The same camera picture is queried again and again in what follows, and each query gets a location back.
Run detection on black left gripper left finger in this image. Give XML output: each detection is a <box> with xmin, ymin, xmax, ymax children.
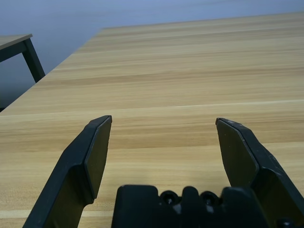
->
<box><xmin>22</xmin><ymin>115</ymin><xmax>113</xmax><ymax>228</ymax></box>

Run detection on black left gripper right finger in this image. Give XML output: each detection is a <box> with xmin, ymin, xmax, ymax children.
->
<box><xmin>215</xmin><ymin>117</ymin><xmax>304</xmax><ymax>228</ymax></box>

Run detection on wooden side table black legs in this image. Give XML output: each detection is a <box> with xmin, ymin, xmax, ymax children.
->
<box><xmin>0</xmin><ymin>34</ymin><xmax>46</xmax><ymax>84</ymax></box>

